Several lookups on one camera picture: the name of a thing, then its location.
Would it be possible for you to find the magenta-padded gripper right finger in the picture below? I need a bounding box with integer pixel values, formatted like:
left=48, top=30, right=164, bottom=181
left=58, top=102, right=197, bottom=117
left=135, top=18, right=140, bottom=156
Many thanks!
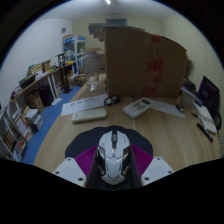
left=128, top=143, right=175, bottom=190

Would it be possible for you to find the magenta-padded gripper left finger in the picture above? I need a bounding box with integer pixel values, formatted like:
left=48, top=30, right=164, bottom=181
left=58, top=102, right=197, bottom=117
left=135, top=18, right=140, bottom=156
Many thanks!
left=52, top=144, right=101, bottom=191

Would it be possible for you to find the white and grey computer mouse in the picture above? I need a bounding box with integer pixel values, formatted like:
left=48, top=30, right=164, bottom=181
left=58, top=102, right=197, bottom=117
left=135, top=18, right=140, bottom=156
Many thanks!
left=95, top=129, right=132, bottom=186

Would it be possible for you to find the dark round mouse pad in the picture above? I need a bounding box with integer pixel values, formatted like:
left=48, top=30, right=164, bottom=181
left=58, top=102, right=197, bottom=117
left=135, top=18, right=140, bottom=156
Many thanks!
left=64, top=125, right=155, bottom=162

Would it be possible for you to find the small white remote control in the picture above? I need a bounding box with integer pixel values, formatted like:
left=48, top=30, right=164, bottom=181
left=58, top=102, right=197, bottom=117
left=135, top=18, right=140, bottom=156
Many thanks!
left=71, top=107, right=108, bottom=124

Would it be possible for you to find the white shelf unit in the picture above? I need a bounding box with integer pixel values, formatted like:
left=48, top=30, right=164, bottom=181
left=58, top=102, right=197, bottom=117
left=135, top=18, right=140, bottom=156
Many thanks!
left=0, top=103, right=45, bottom=163

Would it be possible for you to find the large white remote control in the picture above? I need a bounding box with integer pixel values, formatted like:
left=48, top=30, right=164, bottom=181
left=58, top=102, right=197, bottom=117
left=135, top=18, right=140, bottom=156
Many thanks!
left=122, top=97, right=154, bottom=120

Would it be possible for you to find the small dark gadget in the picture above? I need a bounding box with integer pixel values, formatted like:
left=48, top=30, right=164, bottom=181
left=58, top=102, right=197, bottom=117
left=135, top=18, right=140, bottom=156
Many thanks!
left=175, top=102, right=186, bottom=114

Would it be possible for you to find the white book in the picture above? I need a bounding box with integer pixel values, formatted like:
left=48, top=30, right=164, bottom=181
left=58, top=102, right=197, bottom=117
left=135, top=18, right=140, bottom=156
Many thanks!
left=192, top=101, right=219, bottom=136

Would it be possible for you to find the black chair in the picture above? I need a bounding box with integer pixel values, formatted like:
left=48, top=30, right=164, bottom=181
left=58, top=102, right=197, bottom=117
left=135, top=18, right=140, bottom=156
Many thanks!
left=214, top=109, right=223, bottom=133

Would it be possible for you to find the long blue box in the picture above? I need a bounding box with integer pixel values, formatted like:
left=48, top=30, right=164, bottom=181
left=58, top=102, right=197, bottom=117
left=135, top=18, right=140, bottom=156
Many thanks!
left=180, top=85, right=204, bottom=108

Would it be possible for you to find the wooden side desk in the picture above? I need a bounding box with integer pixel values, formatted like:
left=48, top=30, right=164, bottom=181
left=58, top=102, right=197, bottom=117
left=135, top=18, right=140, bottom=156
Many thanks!
left=9, top=60, right=75, bottom=113

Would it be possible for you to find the black bag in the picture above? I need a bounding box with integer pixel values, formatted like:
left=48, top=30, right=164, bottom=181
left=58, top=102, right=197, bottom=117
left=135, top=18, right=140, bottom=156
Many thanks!
left=197, top=75, right=222, bottom=113

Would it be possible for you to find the black floor stand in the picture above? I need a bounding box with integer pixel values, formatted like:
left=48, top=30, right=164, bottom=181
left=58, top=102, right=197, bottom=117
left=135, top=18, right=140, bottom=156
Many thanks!
left=56, top=52, right=74, bottom=95

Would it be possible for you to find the clear glass jar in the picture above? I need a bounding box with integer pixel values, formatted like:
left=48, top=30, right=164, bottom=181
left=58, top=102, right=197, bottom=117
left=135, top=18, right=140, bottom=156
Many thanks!
left=81, top=49, right=101, bottom=92

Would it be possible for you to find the large brown cardboard box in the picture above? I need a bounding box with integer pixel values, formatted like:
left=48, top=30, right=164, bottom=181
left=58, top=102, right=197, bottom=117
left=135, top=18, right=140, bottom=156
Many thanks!
left=103, top=26, right=189, bottom=99

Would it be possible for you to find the glass door display cabinet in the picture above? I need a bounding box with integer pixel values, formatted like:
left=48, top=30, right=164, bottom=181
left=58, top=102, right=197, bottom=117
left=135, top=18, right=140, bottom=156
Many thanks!
left=61, top=34, right=87, bottom=75

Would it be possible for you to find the black coiled cable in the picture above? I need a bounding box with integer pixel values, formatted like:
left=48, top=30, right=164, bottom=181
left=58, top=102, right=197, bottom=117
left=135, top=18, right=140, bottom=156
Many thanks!
left=103, top=94, right=121, bottom=107

